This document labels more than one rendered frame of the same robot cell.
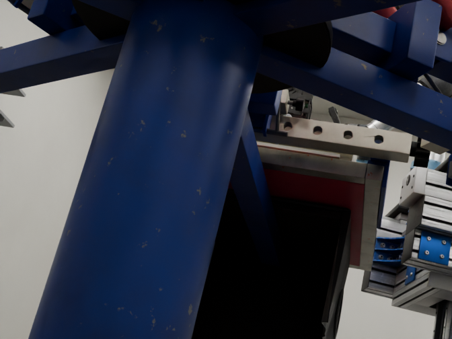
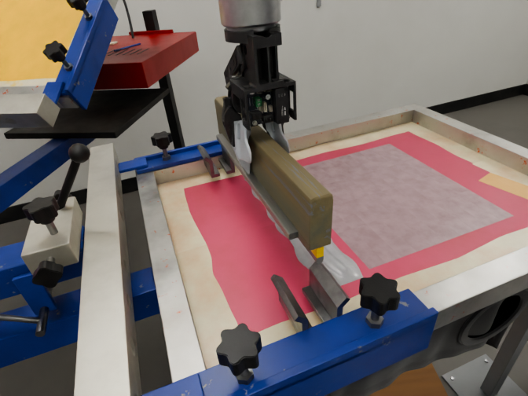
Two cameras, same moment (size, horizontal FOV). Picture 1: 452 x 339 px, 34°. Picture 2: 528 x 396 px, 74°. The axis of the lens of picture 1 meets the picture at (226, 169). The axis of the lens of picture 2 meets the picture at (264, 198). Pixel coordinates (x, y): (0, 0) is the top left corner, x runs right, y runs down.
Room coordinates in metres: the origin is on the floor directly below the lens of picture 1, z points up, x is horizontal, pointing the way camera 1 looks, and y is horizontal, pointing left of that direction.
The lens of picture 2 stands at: (1.55, -0.54, 1.36)
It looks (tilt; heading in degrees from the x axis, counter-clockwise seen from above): 34 degrees down; 58
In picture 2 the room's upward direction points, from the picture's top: 5 degrees counter-clockwise
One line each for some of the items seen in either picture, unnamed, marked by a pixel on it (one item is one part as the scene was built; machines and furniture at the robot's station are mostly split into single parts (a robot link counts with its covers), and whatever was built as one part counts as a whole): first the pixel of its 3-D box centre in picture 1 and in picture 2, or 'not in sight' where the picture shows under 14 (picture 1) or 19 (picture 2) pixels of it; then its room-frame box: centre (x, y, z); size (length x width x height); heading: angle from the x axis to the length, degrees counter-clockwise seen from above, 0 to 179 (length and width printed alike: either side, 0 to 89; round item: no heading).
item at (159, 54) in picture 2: not in sight; (125, 57); (1.96, 1.12, 1.06); 0.61 x 0.46 x 0.12; 46
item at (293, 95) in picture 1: (296, 99); (258, 77); (1.82, -0.14, 1.23); 0.09 x 0.08 x 0.12; 77
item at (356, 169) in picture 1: (272, 210); (354, 192); (2.01, -0.16, 0.97); 0.79 x 0.58 x 0.04; 166
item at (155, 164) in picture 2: not in sight; (203, 160); (1.84, 0.17, 0.98); 0.30 x 0.05 x 0.07; 166
